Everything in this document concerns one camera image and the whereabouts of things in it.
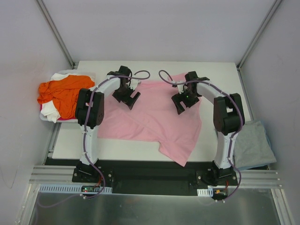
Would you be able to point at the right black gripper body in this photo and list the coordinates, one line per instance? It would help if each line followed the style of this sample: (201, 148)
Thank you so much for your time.
(185, 103)

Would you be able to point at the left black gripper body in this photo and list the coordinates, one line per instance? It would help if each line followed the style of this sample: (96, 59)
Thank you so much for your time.
(128, 99)

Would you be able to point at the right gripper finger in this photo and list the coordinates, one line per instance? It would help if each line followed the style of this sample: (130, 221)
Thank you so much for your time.
(191, 101)
(177, 102)

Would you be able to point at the pink t shirt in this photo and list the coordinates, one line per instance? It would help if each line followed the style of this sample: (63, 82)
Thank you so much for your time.
(154, 118)

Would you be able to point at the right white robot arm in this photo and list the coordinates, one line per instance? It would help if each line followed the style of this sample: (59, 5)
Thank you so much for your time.
(228, 115)

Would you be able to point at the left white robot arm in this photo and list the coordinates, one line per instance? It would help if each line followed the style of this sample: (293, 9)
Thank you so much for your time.
(90, 109)

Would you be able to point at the orange t shirt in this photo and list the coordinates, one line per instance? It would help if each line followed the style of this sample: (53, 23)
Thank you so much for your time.
(64, 93)

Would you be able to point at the white t shirt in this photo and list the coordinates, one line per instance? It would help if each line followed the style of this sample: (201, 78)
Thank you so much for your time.
(48, 110)

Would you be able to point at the grey folded t shirt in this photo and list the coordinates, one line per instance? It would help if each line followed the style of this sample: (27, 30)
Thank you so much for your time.
(254, 145)

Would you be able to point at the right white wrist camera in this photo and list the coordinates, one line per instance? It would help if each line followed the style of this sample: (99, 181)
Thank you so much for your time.
(181, 86)

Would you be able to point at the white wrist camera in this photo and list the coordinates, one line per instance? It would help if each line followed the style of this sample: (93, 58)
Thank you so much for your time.
(181, 86)
(133, 83)

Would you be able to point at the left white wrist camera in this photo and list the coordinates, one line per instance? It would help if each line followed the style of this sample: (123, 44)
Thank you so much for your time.
(133, 83)

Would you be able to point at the right aluminium corner post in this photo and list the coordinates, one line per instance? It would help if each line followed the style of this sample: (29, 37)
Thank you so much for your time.
(263, 26)

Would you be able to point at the aluminium corner post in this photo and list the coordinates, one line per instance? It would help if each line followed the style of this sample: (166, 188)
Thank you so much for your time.
(48, 18)
(263, 26)

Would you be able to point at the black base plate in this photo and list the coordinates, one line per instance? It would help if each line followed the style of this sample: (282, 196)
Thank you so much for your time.
(153, 177)

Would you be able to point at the right slotted cable duct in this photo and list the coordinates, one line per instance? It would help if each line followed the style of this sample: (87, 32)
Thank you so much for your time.
(205, 192)

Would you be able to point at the slotted cable duct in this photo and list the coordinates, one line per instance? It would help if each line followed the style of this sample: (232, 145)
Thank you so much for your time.
(73, 189)
(205, 192)

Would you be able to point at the aluminium extrusion rail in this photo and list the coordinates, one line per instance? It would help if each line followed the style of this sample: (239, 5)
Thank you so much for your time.
(61, 170)

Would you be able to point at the left slotted cable duct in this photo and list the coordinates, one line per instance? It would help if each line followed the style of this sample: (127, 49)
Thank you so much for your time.
(73, 189)

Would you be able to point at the left aluminium corner post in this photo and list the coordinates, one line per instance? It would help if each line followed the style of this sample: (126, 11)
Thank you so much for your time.
(48, 18)

